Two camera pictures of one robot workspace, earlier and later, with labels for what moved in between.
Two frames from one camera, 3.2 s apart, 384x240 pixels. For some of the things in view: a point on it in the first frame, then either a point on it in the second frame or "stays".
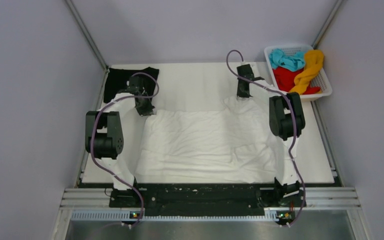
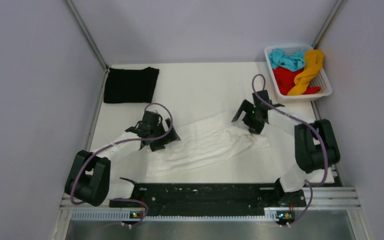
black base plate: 200,200 stays
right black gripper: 240,94 → 248,107
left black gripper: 148,110 → 172,137
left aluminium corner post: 88,33 stays
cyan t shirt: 294,62 stays
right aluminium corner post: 317,40 stays
